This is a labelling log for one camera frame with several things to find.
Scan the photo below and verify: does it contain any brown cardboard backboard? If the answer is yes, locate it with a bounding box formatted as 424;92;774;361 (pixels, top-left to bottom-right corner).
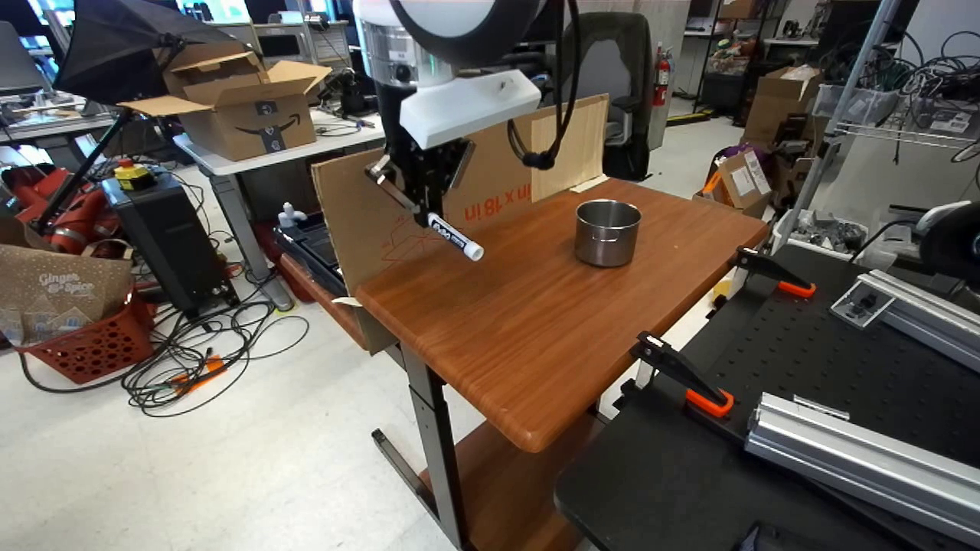
310;127;532;292

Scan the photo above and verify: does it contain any black control box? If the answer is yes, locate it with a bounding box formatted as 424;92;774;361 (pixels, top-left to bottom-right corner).
101;172;237;316

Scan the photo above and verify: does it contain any brown paper bag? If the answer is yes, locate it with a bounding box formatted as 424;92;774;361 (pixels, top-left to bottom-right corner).
0;244;135;347

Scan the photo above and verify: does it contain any aluminium extrusion rail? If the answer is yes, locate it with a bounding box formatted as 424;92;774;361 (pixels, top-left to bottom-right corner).
858;271;980;373
745;392;980;544

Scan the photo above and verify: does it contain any open cardboard box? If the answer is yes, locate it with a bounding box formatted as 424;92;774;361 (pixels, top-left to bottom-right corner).
130;50;332;159

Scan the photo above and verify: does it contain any far aluminium extrusion rail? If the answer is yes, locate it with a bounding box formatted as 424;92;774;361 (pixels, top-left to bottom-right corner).
858;271;980;373

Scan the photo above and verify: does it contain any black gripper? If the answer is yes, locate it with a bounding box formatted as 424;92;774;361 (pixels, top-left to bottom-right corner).
365;87;469;221

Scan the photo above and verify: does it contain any red plastic basket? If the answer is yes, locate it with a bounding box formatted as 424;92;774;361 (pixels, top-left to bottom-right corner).
26;297;158;387

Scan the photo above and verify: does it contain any black orange clamp far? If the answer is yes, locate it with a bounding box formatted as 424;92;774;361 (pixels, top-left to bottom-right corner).
734;247;819;299

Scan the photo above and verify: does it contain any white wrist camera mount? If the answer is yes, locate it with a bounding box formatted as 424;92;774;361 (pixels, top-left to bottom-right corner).
400;72;543;151

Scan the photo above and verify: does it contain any black orange clamp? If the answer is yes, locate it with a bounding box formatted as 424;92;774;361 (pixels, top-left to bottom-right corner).
630;334;734;420
734;247;819;299

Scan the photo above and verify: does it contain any light wooden panel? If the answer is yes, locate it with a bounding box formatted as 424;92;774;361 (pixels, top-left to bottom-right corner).
517;94;609;202

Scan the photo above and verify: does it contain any floor cable bundle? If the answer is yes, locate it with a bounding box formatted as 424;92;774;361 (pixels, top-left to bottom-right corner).
13;288;314;422

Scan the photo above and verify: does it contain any grey table leg column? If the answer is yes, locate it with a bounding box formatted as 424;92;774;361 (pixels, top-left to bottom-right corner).
371;347;472;551

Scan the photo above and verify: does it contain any black softbox light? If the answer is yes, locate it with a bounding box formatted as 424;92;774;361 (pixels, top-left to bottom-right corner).
54;0;222;103

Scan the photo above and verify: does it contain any white grey desk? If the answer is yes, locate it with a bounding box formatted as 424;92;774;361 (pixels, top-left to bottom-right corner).
168;103;391;313

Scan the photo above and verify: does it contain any black and white marker pen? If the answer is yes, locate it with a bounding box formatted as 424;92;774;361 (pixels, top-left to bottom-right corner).
427;212;484;263

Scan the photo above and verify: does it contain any silver metal pot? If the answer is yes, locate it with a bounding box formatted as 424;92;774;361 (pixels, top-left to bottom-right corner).
576;199;640;271

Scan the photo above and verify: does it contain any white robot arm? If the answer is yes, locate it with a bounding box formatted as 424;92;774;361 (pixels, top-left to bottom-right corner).
354;0;547;226

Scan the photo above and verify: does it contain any black office chair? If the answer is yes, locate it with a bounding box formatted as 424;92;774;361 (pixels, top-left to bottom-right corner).
558;12;652;181

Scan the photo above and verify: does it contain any near aluminium extrusion rail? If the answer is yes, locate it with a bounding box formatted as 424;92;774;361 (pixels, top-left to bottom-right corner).
745;392;980;544

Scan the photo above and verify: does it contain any cardboard box with label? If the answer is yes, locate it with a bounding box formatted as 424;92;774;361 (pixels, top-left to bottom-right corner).
703;151;772;218

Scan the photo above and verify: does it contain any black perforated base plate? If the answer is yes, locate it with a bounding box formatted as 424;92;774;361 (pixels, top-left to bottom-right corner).
558;247;980;551

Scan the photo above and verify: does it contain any red fire extinguisher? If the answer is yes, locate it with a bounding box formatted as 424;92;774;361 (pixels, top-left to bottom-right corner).
652;46;670;106

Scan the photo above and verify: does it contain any black orange clamp near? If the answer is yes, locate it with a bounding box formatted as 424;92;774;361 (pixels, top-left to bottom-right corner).
630;334;734;420

